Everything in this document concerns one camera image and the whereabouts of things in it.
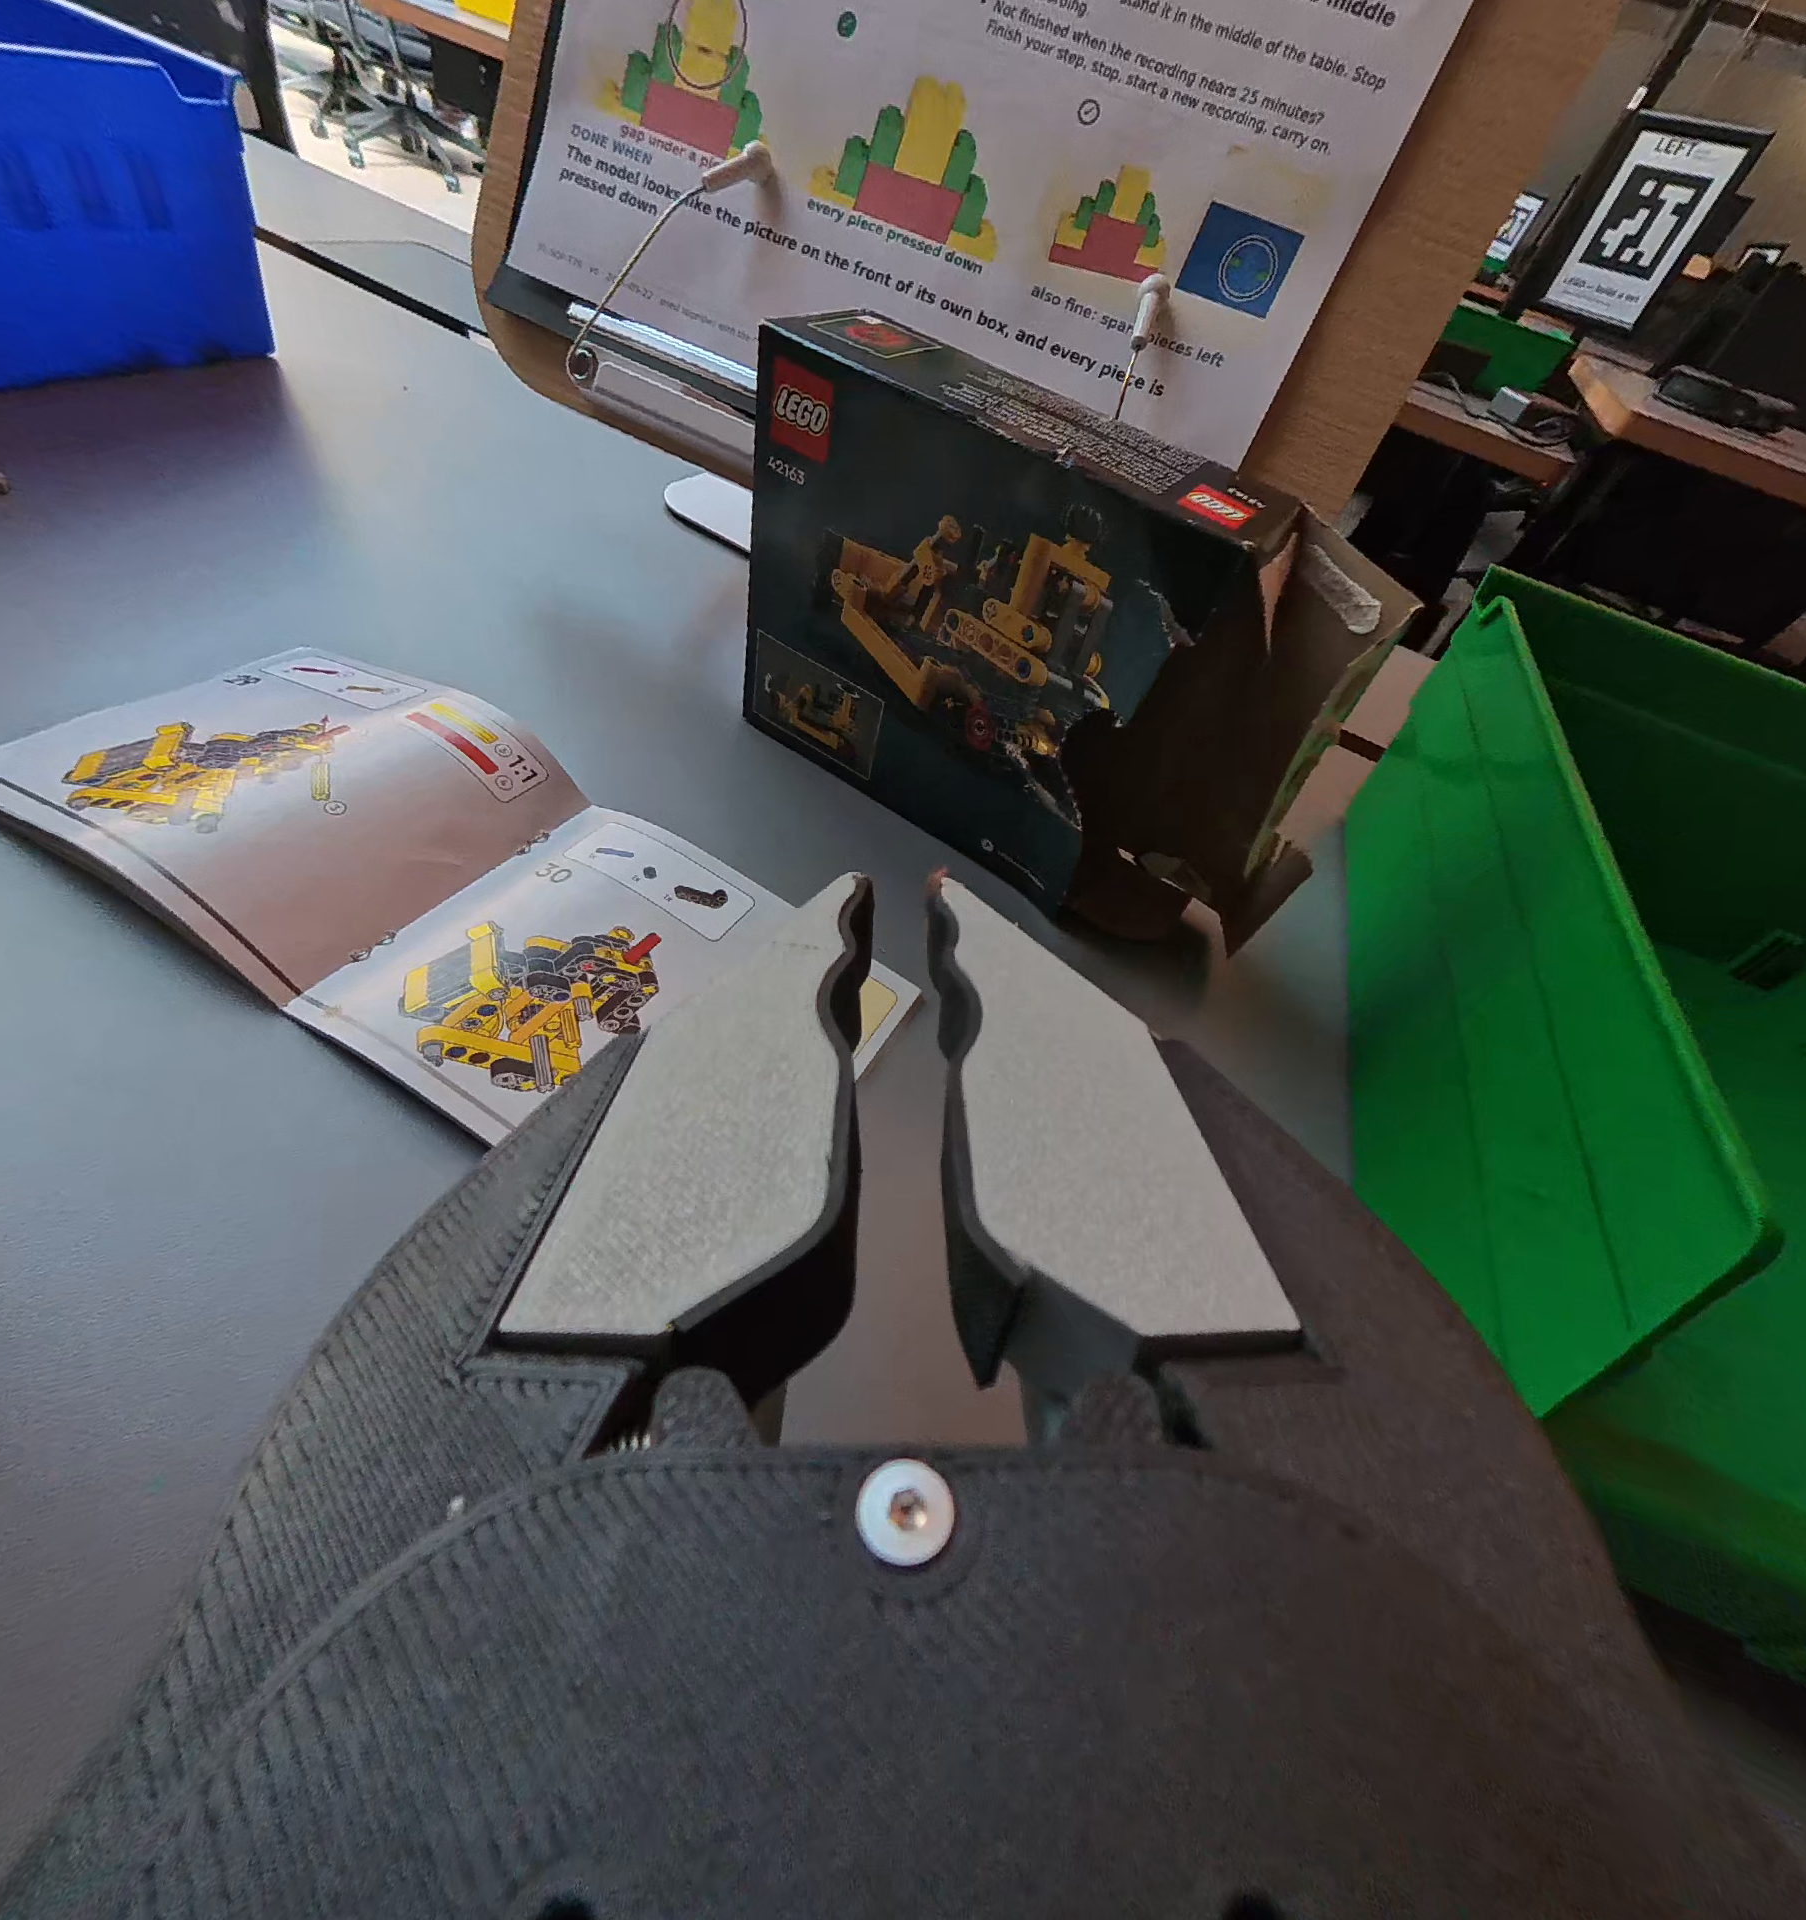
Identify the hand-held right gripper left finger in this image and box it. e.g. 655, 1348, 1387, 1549
487, 870, 875, 1399

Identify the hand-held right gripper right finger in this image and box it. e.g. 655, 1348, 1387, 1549
925, 870, 1311, 1445

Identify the lego instruction booklet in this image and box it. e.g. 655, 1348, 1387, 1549
0, 647, 925, 1148

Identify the dark lego set box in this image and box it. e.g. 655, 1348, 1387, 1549
741, 308, 1422, 961

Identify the green plastic bin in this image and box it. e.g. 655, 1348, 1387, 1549
1343, 562, 1806, 1712

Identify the small green background bin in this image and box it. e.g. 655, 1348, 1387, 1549
1443, 300, 1580, 393

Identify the wooden background desk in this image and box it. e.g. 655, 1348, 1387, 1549
1390, 351, 1806, 527

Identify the dark desk device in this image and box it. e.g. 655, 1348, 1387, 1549
1655, 366, 1795, 437

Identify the printed instruction sheet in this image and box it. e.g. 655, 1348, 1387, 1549
504, 0, 1479, 415

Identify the wooden document stand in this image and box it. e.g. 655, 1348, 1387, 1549
470, 0, 1625, 562

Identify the black framed printed tag sign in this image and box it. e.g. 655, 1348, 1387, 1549
1540, 112, 1777, 331

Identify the office chair with wheels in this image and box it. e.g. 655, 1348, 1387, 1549
294, 0, 488, 197

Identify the blue plastic bin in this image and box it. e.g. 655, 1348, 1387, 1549
0, 0, 276, 400

